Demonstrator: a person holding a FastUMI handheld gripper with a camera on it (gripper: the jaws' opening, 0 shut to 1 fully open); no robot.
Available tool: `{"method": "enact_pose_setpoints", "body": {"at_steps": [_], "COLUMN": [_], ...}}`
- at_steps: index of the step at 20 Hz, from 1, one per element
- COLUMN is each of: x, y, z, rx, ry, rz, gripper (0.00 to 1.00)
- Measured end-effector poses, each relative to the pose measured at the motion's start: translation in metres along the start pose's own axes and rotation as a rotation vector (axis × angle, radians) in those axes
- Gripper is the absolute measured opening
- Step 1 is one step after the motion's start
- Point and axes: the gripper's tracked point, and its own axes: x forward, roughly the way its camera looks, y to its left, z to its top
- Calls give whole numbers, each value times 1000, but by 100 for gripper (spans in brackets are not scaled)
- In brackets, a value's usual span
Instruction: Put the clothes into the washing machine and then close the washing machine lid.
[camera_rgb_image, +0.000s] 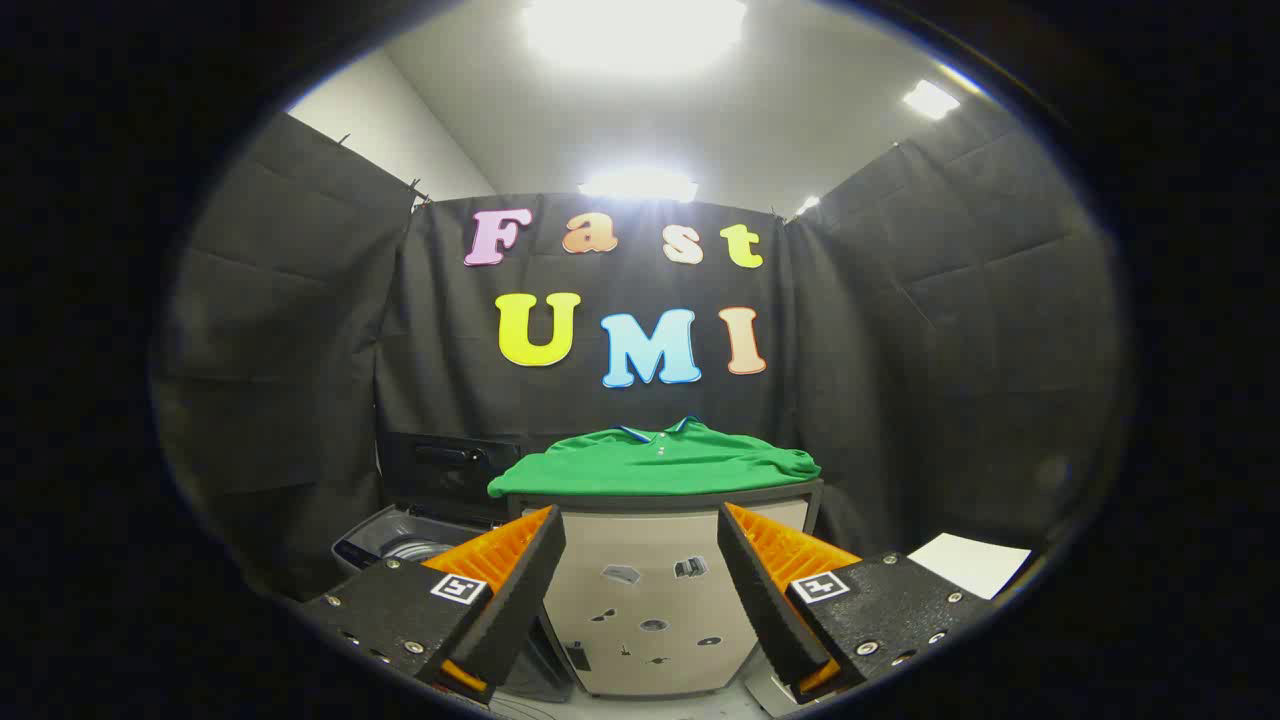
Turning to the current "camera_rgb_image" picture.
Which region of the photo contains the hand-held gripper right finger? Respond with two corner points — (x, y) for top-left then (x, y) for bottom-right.
(717, 502), (996, 706)

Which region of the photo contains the white paper sheet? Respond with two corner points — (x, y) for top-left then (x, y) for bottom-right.
(908, 533), (1033, 601)

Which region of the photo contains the black backdrop cloth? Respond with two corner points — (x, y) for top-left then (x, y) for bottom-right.
(150, 110), (1131, 601)

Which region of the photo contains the large ceiling light panel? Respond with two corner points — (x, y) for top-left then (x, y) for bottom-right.
(520, 0), (749, 76)

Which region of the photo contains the green polo shirt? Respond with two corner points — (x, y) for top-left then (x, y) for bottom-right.
(487, 418), (823, 499)

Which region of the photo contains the grey washing machine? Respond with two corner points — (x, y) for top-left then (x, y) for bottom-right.
(332, 503), (576, 701)

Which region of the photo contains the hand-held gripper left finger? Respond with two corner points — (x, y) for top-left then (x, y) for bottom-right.
(300, 505), (567, 706)

